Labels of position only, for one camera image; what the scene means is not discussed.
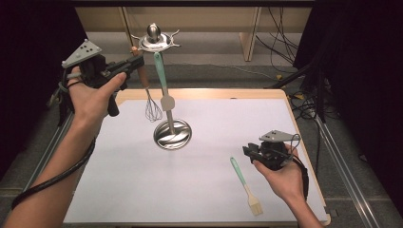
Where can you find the black metal frame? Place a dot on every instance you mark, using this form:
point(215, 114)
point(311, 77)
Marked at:
point(190, 3)

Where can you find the black curtain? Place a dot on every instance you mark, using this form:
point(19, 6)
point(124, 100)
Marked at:
point(364, 63)
point(31, 47)

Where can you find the person's left hand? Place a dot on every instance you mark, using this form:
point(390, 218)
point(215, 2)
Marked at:
point(90, 101)

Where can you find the white table mat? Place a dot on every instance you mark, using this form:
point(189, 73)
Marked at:
point(206, 183)

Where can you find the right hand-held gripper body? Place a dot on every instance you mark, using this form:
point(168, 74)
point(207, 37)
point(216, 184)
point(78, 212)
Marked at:
point(274, 152)

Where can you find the steel utensil stand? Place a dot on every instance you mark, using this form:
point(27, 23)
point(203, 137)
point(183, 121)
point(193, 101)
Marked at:
point(172, 136)

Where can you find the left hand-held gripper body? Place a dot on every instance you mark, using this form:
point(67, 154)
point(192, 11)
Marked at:
point(92, 71)

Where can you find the white work board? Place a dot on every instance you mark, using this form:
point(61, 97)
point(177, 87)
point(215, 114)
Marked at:
point(206, 93)

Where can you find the person's right hand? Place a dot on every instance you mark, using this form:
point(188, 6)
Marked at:
point(285, 182)

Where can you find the aluminium floor rail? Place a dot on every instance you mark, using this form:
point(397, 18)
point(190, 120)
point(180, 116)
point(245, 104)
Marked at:
point(345, 180)
point(47, 152)

